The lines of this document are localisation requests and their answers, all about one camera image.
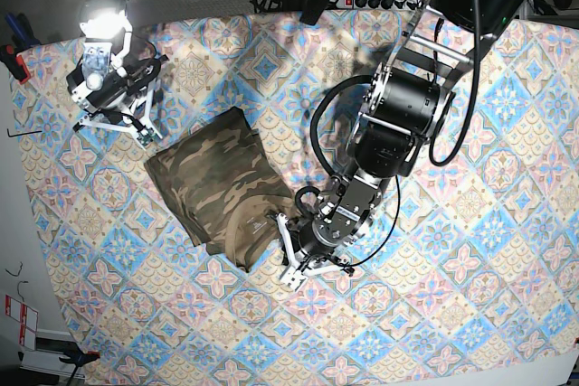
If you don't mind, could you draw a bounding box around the black white gripper left side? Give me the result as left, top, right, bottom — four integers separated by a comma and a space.
275, 213, 355, 291

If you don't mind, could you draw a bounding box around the black white gripper right side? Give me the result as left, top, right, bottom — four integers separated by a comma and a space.
71, 55, 168, 147

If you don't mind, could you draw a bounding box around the white power strip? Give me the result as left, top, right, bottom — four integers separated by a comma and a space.
333, 0, 418, 11

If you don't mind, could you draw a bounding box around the black hex key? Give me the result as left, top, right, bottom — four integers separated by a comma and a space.
6, 127, 43, 138

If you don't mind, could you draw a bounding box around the black orange clamp upper left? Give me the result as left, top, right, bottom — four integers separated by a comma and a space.
1, 13, 34, 84

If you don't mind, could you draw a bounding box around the red white label card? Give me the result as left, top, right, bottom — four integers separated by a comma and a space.
4, 295, 39, 351

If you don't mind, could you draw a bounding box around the patterned tile tablecloth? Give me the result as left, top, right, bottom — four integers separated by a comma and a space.
11, 21, 578, 385

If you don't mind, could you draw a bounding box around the blue black clamp lower left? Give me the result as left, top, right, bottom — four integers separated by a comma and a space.
35, 337, 100, 378

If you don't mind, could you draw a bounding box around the black robot arm left side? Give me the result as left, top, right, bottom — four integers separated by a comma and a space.
276, 0, 526, 290

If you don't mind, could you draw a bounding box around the camouflage T-shirt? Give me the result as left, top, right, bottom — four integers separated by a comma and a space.
144, 107, 296, 271

